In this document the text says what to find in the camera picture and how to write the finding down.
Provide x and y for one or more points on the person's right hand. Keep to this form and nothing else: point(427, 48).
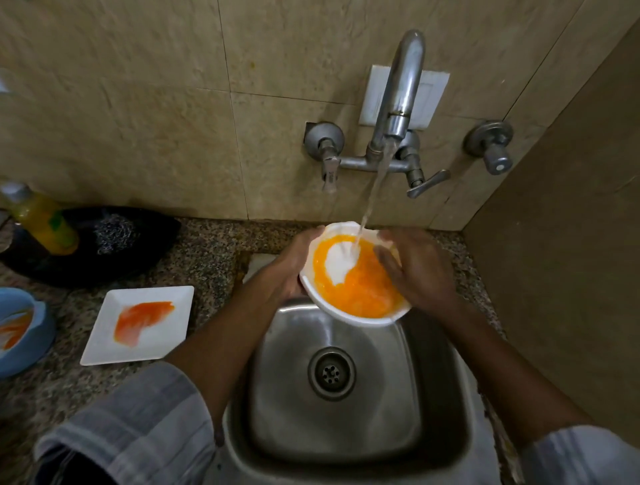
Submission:
point(425, 270)

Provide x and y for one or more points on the person's left hand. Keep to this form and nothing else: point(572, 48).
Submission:
point(287, 270)

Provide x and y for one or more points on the person's right fingers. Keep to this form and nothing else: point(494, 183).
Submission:
point(392, 260)

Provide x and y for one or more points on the person's left thumb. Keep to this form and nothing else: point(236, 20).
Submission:
point(307, 240)

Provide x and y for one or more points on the white bowl with orange residue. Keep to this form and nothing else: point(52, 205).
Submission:
point(350, 285)

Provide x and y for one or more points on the person's left forearm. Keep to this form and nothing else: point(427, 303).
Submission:
point(220, 339)

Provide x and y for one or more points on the person's right forearm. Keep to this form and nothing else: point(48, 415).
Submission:
point(500, 369)

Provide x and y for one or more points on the sink drain strainer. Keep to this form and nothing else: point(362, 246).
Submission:
point(331, 373)

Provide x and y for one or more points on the stainless steel sink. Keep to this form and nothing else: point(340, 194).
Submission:
point(345, 399)

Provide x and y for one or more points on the white square plate orange stain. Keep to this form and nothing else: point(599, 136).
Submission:
point(137, 325)

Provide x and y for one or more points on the steel wool scrubber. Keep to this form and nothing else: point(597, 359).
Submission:
point(115, 232)

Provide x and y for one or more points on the black tray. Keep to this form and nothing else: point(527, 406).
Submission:
point(100, 250)

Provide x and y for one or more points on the grey striped left sleeve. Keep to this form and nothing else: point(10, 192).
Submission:
point(130, 429)

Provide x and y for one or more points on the grey striped sleeve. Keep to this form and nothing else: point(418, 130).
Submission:
point(130, 429)
point(585, 457)

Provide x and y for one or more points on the yellow dish soap bottle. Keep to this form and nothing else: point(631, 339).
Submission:
point(42, 220)

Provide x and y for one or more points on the grey striped right sleeve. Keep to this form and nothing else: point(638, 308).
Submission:
point(585, 457)

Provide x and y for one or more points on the blue bowl with orange residue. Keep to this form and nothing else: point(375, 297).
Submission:
point(22, 330)

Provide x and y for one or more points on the chrome wall faucet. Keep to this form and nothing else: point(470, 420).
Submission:
point(395, 125)

